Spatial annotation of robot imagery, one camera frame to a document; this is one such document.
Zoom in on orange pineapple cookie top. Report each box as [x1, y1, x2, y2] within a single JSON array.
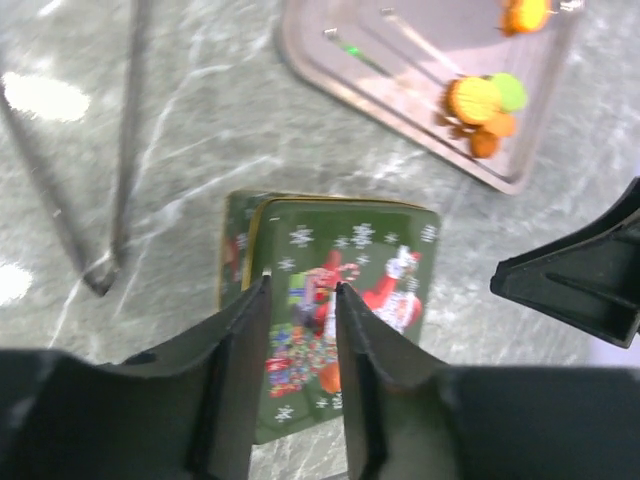
[[501, 0, 552, 36]]

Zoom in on green christmas cookie tin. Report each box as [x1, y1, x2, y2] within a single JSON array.
[[217, 190, 281, 311]]

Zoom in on tan round sandwich cookie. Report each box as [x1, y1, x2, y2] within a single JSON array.
[[445, 76, 501, 126]]

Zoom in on silver metal tongs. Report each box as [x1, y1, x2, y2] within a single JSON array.
[[0, 0, 154, 297]]

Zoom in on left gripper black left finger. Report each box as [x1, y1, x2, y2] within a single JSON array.
[[1, 277, 271, 479]]

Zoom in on green sandwich cookie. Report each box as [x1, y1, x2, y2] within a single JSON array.
[[490, 72, 528, 113]]

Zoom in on orange chocolate chip cookie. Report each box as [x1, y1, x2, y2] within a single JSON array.
[[469, 130, 501, 159]]

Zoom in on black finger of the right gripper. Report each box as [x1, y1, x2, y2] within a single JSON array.
[[490, 178, 639, 348]]

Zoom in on gold tin lid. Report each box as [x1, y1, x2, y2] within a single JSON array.
[[243, 194, 441, 445]]

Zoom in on silver metal tray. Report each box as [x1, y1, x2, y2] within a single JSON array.
[[277, 1, 585, 195]]

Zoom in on tan fish shaped cookie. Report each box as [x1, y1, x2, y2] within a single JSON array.
[[482, 112, 517, 138]]

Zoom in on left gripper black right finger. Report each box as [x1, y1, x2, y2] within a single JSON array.
[[341, 313, 639, 479]]

